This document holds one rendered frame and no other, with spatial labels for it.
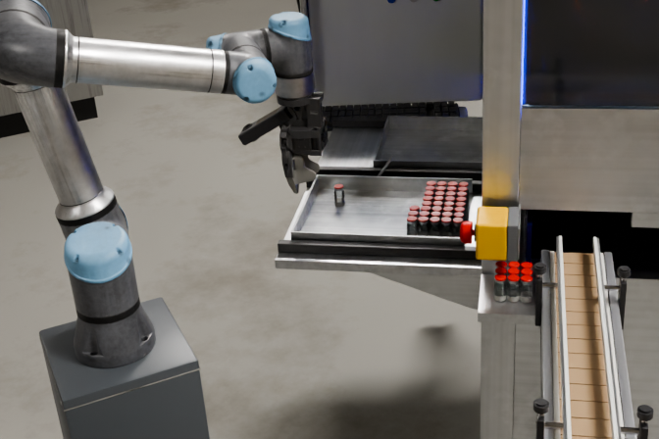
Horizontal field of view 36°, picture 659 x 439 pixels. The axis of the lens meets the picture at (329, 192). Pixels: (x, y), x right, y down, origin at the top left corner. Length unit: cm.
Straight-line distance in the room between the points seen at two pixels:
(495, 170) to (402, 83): 108
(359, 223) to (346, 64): 85
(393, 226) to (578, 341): 56
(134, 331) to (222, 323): 152
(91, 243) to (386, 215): 63
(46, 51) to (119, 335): 54
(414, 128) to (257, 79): 86
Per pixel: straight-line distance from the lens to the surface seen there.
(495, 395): 206
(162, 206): 420
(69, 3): 500
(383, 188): 219
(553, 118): 175
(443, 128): 249
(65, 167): 188
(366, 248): 194
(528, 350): 199
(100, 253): 180
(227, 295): 353
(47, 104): 184
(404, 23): 278
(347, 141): 245
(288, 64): 186
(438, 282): 203
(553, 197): 182
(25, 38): 168
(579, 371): 157
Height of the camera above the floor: 187
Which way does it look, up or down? 27 degrees down
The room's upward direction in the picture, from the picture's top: 4 degrees counter-clockwise
